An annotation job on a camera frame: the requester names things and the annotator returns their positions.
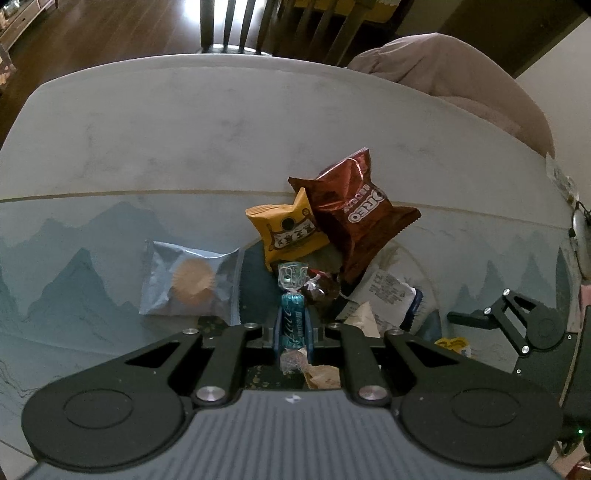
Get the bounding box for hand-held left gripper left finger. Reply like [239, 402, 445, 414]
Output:
[108, 307, 284, 408]

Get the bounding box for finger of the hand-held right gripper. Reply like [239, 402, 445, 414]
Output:
[447, 288, 568, 358]

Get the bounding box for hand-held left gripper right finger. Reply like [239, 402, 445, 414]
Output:
[304, 320, 490, 408]

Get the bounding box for blue candy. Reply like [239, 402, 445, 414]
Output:
[277, 261, 310, 374]

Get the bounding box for brown cookie packet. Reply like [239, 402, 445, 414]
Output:
[288, 148, 422, 284]

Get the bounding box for tan wrapped snack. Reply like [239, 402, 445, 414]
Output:
[302, 364, 342, 391]

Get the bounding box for dark wrapped chocolate candy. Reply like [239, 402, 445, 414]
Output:
[300, 272, 342, 305]

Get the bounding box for small yellow snack packet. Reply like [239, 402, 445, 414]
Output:
[434, 337, 472, 360]

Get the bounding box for white snack packet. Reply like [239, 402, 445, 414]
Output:
[335, 270, 423, 337]

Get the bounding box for pale blue cupcake packet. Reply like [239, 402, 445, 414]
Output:
[139, 240, 245, 326]

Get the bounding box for grey desk lamp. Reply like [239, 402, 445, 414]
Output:
[567, 200, 591, 278]

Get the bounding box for clear plastic bag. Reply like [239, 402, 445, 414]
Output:
[545, 152, 580, 204]

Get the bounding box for mountain print table mat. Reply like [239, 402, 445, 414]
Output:
[0, 187, 583, 444]

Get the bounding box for pink covered chair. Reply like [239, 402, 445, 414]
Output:
[346, 33, 555, 155]

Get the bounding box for wooden dining chair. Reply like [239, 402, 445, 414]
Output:
[198, 0, 356, 65]

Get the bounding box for brown cardboard box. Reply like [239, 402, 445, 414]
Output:
[0, 46, 19, 88]

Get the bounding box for wooden television cabinet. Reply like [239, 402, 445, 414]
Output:
[0, 0, 51, 42]

